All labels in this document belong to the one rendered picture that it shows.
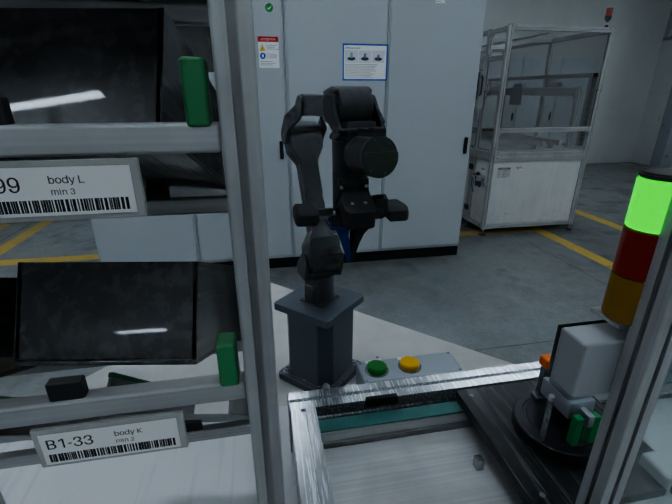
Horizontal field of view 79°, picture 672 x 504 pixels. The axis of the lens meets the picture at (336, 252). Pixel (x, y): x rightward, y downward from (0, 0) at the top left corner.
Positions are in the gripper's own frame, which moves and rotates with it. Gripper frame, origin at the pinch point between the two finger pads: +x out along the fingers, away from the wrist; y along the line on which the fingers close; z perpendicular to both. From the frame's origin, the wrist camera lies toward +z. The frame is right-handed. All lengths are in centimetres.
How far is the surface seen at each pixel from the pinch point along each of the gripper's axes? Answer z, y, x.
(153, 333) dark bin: 36.8, -22.4, -5.9
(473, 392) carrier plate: 7.4, 21.7, 28.2
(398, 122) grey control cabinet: -275, 101, -14
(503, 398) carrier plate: 9.9, 26.3, 28.4
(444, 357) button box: -4.8, 21.7, 28.6
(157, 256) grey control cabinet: -280, -105, 91
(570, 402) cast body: 21.4, 29.0, 20.5
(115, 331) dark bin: 36.3, -25.1, -6.1
